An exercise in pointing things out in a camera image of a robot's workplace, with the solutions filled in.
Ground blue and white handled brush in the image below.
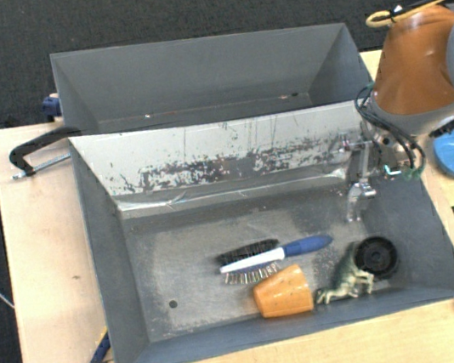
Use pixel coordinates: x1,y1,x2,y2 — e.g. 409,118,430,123
213,228,339,289

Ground grey metal bin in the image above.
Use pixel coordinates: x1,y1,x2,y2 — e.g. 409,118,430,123
49,0,454,363

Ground pale wood flat board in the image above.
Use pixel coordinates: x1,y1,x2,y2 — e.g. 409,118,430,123
0,115,116,363

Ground green toy dinosaur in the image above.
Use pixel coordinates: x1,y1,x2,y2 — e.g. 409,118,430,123
305,238,379,307

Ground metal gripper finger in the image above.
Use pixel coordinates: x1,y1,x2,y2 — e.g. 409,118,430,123
340,179,383,224
327,136,375,160

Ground orange cup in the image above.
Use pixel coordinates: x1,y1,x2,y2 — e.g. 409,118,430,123
248,261,317,322

